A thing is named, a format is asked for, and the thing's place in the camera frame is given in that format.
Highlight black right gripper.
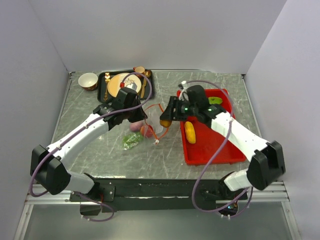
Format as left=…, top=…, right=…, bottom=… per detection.
left=159, top=96, right=198, bottom=122

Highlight yellow brown mango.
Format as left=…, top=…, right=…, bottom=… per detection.
left=159, top=119, right=172, bottom=128

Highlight clear zip bag orange zipper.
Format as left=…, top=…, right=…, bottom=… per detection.
left=122, top=103, right=169, bottom=148

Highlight red apple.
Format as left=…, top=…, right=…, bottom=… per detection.
left=140, top=125, right=154, bottom=138

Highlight pink red peach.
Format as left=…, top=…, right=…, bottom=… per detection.
left=129, top=121, right=144, bottom=132

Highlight green grape bunch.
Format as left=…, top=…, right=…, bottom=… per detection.
left=122, top=132, right=144, bottom=150

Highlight green apple slice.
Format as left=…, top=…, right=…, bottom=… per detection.
left=208, top=96, right=223, bottom=105

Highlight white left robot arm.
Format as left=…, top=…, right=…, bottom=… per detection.
left=30, top=87, right=147, bottom=201

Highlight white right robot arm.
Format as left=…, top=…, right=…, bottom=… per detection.
left=160, top=85, right=286, bottom=199

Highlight orange cream plate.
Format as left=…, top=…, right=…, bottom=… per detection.
left=107, top=72, right=142, bottom=97

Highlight gold fork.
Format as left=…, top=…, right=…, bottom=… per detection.
left=103, top=72, right=111, bottom=101

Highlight small orange cup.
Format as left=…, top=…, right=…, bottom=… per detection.
left=133, top=66, right=146, bottom=78

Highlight gold spoon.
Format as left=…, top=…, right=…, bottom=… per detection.
left=140, top=70, right=152, bottom=99

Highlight white orange bowl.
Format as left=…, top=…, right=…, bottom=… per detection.
left=78, top=72, right=98, bottom=92

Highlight red plastic tray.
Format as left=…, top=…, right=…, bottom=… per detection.
left=180, top=89, right=246, bottom=166

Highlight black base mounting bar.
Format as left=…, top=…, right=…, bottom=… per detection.
left=70, top=178, right=248, bottom=216

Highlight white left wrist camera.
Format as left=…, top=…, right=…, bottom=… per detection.
left=120, top=80, right=140, bottom=93

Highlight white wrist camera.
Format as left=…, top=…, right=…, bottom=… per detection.
left=120, top=80, right=140, bottom=93
left=178, top=80, right=189, bottom=101

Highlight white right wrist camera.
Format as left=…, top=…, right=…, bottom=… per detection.
left=178, top=80, right=189, bottom=101

